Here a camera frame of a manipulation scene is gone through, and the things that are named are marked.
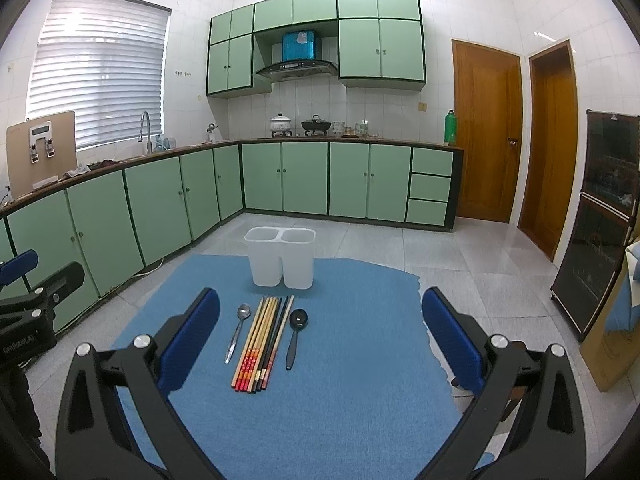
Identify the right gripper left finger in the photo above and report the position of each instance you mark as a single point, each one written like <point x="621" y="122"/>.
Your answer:
<point x="93" y="437"/>

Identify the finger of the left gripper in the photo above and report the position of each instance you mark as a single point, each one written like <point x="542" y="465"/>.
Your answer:
<point x="61" y="284"/>
<point x="18" y="266"/>

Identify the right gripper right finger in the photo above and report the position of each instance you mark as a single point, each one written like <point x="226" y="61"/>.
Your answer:
<point x="525" y="419"/>

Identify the bamboo chopstick red end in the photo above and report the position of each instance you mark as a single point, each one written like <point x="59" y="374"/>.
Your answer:
<point x="253" y="344"/>
<point x="248" y="344"/>

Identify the metal spoon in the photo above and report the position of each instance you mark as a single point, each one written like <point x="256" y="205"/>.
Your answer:
<point x="243" y="312"/>

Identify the black chopstick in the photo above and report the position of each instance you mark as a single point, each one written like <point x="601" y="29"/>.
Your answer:
<point x="277" y="320"/>

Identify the black plastic spoon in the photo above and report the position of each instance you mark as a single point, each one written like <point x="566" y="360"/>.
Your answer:
<point x="298" y="320"/>

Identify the green lower kitchen cabinets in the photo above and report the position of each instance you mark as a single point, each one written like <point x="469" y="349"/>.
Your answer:
<point x="120" y="219"/>

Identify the brown board with clips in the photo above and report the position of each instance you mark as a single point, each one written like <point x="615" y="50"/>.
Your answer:
<point x="39" y="150"/>

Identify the chrome sink faucet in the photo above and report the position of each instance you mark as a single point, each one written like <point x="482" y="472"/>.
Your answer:
<point x="145" y="133"/>

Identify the blue table mat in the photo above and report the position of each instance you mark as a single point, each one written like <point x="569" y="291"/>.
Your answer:
<point x="365" y="399"/>

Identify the white twin utensil holder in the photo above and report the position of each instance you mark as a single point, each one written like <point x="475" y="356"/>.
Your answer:
<point x="281" y="255"/>

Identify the white window blinds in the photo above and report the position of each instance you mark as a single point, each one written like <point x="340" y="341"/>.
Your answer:
<point x="105" y="61"/>

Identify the dark glass display cabinet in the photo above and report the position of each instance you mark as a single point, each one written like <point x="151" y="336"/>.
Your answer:
<point x="608" y="204"/>

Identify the right wooden door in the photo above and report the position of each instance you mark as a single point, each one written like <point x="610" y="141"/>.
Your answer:
<point x="553" y="146"/>

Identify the wooden door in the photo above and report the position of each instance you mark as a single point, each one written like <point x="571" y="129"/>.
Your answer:
<point x="553" y="146"/>
<point x="488" y="102"/>

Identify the white cooking pot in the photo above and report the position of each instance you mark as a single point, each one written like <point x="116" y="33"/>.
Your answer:
<point x="280" y="126"/>

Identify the black wok with lid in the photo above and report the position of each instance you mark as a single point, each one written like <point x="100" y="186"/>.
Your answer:
<point x="316" y="126"/>

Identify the black range hood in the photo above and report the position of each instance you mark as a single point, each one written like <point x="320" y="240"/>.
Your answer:
<point x="304" y="68"/>

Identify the blue box above hood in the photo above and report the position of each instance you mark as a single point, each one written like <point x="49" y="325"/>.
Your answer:
<point x="301" y="45"/>

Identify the green bottle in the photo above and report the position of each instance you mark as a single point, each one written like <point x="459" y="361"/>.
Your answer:
<point x="450" y="128"/>

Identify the left wooden door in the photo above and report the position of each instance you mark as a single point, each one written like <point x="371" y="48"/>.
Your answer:
<point x="488" y="102"/>

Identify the green upper wall cabinets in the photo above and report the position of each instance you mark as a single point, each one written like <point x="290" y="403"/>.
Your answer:
<point x="362" y="43"/>

